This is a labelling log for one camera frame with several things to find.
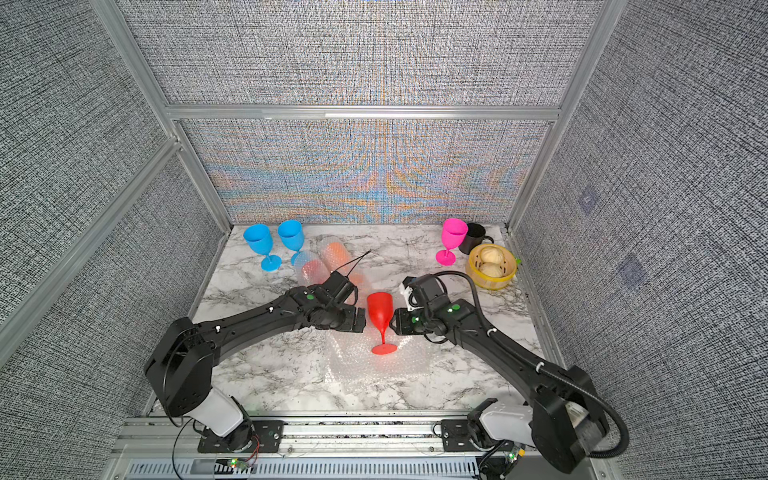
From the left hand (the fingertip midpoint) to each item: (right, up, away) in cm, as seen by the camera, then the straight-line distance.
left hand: (359, 321), depth 85 cm
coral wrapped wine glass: (-17, +14, +14) cm, 26 cm away
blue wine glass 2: (-23, +25, +12) cm, 36 cm away
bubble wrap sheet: (-3, -10, -1) cm, 10 cm away
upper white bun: (+44, +19, +18) cm, 52 cm away
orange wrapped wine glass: (-8, +18, +15) cm, 25 cm away
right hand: (+10, +2, -4) cm, 11 cm away
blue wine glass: (-33, +24, +11) cm, 42 cm away
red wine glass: (+6, +3, +2) cm, 7 cm away
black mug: (+39, +25, +21) cm, 51 cm away
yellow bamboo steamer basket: (+51, +15, +19) cm, 56 cm away
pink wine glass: (+30, +26, +13) cm, 42 cm away
